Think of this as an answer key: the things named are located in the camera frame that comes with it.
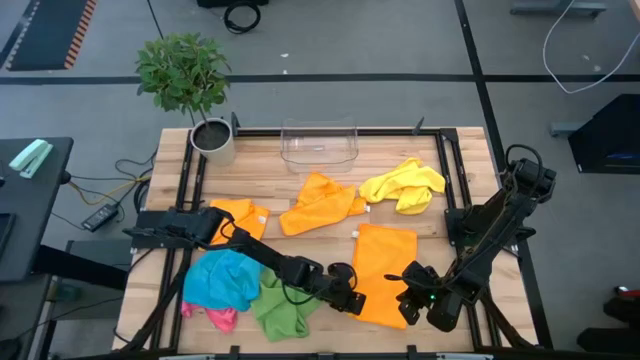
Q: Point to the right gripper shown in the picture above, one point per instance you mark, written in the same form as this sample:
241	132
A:
420	282

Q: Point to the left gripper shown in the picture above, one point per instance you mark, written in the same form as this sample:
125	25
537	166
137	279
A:
340	287

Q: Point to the orange microfiber towel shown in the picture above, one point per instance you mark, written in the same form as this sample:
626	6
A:
320	207
382	250
250	220

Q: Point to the yellow microfiber towel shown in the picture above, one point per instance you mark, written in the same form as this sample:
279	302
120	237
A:
405	187

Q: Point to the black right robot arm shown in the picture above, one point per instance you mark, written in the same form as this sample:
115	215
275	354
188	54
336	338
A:
500	215

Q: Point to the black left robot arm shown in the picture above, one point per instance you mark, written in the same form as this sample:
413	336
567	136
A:
260	250

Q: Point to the green microfiber towel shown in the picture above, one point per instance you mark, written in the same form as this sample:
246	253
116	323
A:
280	317

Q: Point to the pink microfiber towel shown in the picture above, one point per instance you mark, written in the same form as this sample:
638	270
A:
222	319

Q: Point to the blue microfiber towel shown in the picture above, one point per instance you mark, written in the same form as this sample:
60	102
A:
220	280

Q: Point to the clear plastic bin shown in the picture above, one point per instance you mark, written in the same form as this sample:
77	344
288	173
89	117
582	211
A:
320	147

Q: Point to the white plant pot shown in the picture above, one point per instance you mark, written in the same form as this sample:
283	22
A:
212	142

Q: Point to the red object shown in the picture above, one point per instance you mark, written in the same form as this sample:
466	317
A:
627	291

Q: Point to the grey metal table foot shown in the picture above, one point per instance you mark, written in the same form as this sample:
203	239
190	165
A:
555	7
562	129

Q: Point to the black cabinet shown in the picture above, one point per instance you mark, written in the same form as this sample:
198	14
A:
610	135

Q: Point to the black power adapter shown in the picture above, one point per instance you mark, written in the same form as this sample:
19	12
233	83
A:
100	217

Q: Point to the black desk foot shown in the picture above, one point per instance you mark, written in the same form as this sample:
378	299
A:
80	267

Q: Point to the green leafy plant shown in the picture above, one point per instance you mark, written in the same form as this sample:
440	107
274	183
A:
182	72

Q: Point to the black box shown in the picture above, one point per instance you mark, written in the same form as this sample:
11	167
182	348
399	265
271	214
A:
232	2

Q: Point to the black side desk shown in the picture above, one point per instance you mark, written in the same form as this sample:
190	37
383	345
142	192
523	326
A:
30	225

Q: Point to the black tablet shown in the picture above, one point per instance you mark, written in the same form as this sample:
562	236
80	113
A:
5	235

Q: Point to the mint green stapler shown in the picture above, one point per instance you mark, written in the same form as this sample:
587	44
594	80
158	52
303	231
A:
30	157

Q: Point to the black orange-striped floor mat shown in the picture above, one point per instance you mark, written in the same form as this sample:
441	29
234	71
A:
47	32

